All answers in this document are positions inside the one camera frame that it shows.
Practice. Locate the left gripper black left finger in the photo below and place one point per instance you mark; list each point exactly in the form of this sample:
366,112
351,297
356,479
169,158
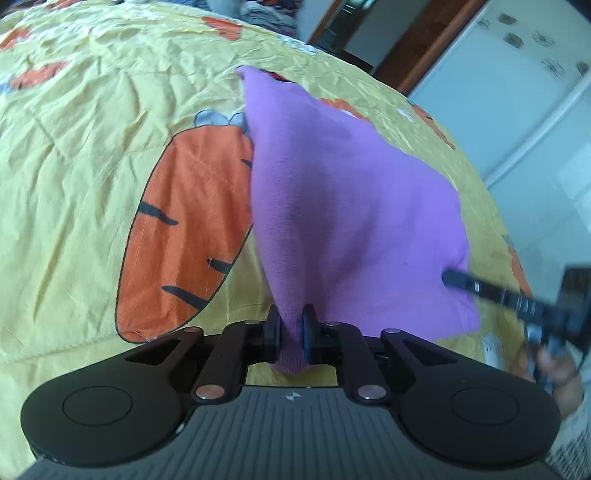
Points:
240,345

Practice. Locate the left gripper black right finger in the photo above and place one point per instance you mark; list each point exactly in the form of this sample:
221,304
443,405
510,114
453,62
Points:
343,346

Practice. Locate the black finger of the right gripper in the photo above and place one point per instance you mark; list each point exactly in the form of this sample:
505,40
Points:
485,290

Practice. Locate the purple garment with red cuff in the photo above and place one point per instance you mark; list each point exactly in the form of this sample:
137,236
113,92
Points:
348,223

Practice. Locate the pile of dark clothes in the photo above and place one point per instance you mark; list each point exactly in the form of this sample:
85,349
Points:
279,16

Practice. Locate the person's right hand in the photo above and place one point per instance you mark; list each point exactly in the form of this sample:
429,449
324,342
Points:
559,369

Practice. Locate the yellow carrot print quilt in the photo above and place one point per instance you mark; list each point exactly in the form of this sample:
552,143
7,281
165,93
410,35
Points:
91,94

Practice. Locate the white wardrobe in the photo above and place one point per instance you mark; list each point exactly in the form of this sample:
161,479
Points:
514,90

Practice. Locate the wooden door frame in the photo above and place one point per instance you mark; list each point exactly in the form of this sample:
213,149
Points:
396,42

